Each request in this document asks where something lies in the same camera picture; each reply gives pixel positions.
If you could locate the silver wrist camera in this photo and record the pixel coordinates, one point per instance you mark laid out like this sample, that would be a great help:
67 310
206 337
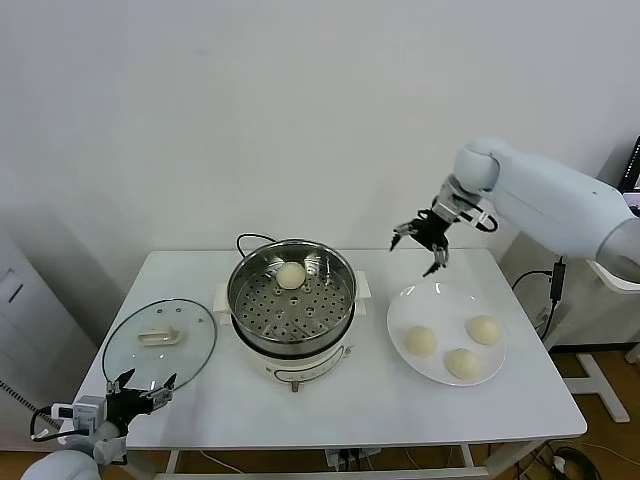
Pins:
447 204
87 412

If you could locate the white side desk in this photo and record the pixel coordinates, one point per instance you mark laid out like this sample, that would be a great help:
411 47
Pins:
590 320

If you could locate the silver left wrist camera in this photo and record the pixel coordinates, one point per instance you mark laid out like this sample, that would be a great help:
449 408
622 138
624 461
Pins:
87 412

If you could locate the cream electric cooker base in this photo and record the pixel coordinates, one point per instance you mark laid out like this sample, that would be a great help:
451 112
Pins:
300 365

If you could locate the round white plate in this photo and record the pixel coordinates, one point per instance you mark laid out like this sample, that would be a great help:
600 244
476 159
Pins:
440 310

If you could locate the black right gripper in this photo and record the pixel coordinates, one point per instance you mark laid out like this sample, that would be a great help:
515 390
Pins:
431 227

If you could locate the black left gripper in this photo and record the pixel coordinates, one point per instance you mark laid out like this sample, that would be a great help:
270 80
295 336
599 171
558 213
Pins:
122 409

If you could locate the black laptop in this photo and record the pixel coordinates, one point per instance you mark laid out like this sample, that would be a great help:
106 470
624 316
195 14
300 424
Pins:
634 170

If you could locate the perforated steel steamer basket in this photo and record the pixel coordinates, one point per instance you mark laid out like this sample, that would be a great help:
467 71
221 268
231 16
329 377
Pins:
280 310

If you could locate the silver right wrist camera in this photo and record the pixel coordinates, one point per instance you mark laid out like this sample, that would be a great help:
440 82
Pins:
447 204

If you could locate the white power strip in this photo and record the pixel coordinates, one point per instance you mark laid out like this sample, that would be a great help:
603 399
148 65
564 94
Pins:
350 457

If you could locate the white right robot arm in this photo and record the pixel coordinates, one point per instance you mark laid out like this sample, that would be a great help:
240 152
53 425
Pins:
540 200

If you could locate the round glass pot lid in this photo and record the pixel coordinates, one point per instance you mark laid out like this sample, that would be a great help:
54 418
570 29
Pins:
192 325

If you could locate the white table frame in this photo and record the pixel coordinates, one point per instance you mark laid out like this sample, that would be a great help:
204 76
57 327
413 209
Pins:
172 460

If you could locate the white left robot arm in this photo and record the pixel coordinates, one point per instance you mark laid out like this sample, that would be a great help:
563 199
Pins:
65 465

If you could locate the white steamed baozi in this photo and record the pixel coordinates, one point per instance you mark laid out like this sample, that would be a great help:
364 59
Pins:
462 363
484 330
421 341
290 275

